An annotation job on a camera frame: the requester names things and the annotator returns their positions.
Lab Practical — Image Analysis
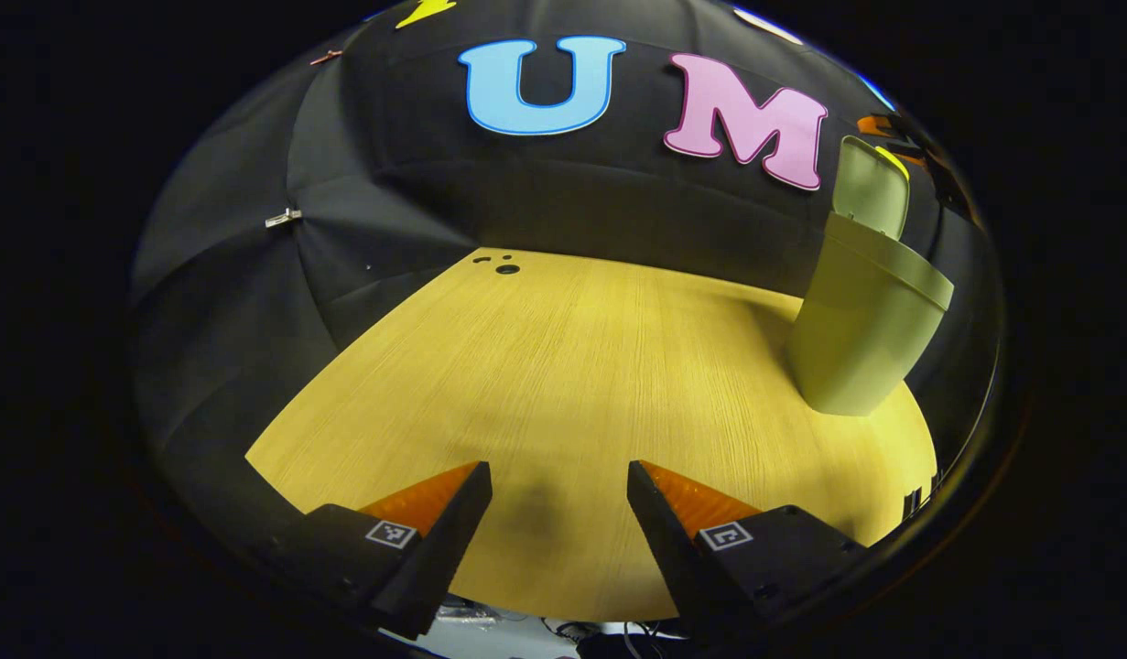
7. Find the wooden desktop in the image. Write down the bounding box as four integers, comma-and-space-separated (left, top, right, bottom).
245, 247, 937, 623

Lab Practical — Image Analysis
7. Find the green desktop garbage bin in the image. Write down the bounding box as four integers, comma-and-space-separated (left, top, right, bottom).
787, 135, 956, 417

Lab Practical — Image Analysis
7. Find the black cable tangle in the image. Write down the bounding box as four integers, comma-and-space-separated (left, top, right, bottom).
540, 618, 688, 659

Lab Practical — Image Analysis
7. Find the black table edge clamp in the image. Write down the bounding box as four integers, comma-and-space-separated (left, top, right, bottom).
904, 469, 941, 521

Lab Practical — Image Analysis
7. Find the black backdrop cloth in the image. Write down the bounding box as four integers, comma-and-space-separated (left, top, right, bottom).
133, 0, 994, 459

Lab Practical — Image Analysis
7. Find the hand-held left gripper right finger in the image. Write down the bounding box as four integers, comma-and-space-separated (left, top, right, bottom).
627, 460, 871, 646

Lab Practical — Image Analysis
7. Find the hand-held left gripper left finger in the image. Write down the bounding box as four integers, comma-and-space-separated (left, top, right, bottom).
277, 460, 493, 640

